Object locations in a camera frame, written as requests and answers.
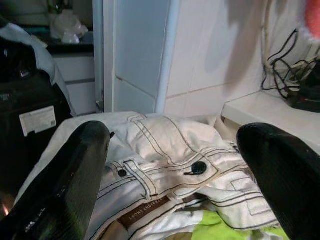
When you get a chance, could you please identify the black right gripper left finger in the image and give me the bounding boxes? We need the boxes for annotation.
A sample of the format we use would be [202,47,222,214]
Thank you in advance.
[0,120,112,240]

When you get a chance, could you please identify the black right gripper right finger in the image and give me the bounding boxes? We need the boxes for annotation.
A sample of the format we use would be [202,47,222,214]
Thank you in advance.
[236,122,320,240]

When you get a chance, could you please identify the white washing machine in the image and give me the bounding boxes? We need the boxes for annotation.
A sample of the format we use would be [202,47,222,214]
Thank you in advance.
[221,88,320,153]

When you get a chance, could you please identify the lime green cloth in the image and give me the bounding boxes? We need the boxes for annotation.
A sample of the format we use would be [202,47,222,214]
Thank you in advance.
[190,209,290,240]

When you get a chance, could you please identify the black suitcase with white label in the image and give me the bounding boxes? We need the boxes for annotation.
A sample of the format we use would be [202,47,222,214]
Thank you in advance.
[0,22,73,208]

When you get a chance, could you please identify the black power adapter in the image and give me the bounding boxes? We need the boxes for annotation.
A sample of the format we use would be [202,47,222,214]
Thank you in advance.
[287,66,320,113]

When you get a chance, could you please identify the white kitchen cabinet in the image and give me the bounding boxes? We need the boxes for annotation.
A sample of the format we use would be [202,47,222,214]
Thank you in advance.
[51,53,97,117]

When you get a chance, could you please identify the white denim shorts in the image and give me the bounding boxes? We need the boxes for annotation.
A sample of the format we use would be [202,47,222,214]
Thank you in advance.
[14,112,283,240]

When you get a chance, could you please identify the clear plastic bag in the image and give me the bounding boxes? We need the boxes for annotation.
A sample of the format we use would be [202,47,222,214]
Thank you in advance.
[49,9,89,45]

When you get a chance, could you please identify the pink red cloth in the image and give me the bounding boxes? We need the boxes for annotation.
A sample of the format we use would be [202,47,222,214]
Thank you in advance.
[303,0,320,40]

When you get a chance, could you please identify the black tangled cable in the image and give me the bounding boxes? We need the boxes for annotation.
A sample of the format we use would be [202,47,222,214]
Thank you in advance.
[267,28,318,100]

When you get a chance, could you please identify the white door frame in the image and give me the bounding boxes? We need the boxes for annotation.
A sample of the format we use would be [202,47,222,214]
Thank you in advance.
[92,0,180,116]

